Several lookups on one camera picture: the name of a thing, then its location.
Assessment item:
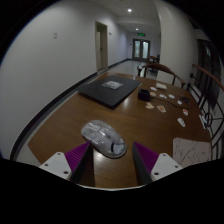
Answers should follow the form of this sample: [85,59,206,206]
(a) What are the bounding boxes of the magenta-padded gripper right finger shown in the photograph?
[132,141,184,187]

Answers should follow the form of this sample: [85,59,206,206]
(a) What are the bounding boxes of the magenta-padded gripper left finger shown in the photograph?
[39,141,96,188]

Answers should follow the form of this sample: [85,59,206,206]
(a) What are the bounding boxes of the transparent computer mouse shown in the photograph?
[80,119,128,159]

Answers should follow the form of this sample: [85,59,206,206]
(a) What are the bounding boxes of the white marble-print mouse pad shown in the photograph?
[172,137,212,169]

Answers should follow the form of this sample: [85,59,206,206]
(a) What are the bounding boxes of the white notebook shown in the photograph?
[198,114,208,129]

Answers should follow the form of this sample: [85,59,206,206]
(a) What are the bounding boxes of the small black box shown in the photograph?
[137,88,151,102]

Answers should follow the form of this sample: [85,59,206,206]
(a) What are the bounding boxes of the small white packet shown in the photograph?
[155,82,168,90]

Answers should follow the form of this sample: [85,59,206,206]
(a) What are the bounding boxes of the closed black laptop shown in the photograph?
[76,74,143,108]

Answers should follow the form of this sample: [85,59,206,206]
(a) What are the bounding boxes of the wooden armchair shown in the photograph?
[136,62,187,89]

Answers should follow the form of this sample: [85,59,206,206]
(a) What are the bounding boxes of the black railing with wooden handrail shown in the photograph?
[186,63,224,161]

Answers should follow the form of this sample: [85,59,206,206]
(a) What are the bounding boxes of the dark window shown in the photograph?
[196,39,221,108]

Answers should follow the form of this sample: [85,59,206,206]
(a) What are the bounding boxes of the glass double door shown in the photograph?
[132,38,151,62]

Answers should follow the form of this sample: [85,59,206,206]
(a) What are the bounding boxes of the open side door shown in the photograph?
[95,21,109,72]

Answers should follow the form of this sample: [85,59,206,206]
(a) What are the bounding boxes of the ceiling lights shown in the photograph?
[126,7,141,33]

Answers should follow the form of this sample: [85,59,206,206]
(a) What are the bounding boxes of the black cable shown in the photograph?
[148,95,191,109]

